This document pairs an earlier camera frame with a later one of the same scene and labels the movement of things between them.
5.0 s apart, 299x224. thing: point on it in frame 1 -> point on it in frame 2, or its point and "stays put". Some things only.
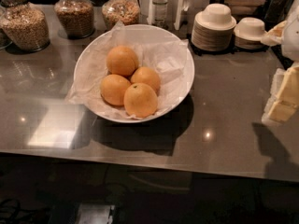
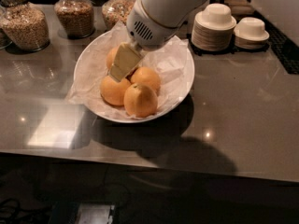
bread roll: x=140 y=101 stays put
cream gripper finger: x=283 y=100 -> x=147 y=35
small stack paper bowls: x=249 y=32 stays put
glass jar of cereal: x=121 y=7 stays put
